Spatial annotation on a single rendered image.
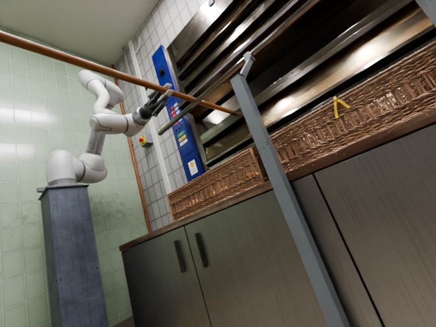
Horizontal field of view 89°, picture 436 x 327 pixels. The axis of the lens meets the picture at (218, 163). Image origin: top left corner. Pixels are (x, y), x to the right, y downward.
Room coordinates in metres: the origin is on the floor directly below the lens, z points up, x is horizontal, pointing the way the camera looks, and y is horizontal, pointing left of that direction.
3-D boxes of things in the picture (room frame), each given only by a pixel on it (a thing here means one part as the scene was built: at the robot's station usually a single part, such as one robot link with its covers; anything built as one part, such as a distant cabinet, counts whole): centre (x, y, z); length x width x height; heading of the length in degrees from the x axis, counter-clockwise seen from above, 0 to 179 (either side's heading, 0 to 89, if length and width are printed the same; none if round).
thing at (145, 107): (1.05, 0.25, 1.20); 0.09 x 0.07 x 0.08; 54
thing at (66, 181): (1.28, 0.98, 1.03); 0.22 x 0.18 x 0.06; 142
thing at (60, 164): (1.30, 0.96, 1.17); 0.18 x 0.16 x 0.22; 162
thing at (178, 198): (1.16, -0.05, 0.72); 0.56 x 0.49 x 0.28; 55
